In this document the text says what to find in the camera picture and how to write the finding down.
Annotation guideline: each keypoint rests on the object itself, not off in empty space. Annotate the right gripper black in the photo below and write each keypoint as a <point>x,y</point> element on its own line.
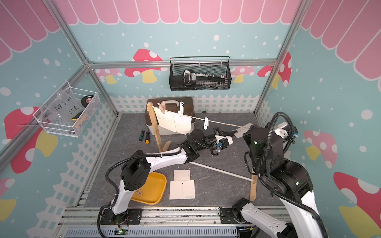
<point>249,134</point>

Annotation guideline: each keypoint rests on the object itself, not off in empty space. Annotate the white clothespin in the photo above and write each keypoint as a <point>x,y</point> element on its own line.
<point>181,109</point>
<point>206,123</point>

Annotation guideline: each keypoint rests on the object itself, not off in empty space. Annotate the postcard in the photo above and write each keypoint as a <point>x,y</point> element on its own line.
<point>183,124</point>
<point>182,190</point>
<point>242,130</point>
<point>166,122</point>
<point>182,175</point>

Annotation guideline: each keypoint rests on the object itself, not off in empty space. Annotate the pink clothespin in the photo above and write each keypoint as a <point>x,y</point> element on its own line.
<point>162,107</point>
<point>138,191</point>

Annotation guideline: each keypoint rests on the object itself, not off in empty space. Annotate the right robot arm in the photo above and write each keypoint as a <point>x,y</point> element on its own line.
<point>285,179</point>

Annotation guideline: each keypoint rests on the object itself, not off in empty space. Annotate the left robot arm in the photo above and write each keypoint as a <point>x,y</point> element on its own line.
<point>129,175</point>

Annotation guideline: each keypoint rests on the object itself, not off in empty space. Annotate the wooden clothesline rack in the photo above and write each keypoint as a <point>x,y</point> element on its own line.
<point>152,115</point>

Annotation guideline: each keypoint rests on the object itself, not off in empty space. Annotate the brown lidded storage box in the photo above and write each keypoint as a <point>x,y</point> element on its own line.
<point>172,105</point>

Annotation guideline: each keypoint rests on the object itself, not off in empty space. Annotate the socket set in basket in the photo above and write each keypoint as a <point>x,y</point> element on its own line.
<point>203,81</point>

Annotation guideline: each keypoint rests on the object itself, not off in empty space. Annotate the yellow plastic tray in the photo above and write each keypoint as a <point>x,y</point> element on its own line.
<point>153,190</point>

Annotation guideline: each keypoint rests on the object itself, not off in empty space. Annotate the black tape roll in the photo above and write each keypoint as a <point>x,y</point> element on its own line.
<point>85,101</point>

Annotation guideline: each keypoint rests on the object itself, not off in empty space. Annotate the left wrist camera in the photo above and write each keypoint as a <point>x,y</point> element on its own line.
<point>222,142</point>

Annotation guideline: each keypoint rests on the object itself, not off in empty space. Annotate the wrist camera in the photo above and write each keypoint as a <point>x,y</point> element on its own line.
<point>284,131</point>
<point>222,142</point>

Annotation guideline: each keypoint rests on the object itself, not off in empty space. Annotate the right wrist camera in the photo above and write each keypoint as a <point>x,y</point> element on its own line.
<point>284,131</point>

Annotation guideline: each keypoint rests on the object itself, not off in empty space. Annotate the yellow handled screwdriver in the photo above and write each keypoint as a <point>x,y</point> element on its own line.
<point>147,137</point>

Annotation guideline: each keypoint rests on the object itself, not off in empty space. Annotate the green handled screwdriver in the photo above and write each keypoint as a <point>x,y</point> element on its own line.
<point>142,133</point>

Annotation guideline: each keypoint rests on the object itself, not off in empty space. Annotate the black wire mesh basket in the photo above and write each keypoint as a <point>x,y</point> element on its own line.
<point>217,65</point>

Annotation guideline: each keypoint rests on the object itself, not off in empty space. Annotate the white wire basket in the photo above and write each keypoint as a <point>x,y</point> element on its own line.
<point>63,113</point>

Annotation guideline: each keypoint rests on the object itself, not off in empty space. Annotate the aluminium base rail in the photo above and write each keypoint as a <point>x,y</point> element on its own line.
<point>156,222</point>

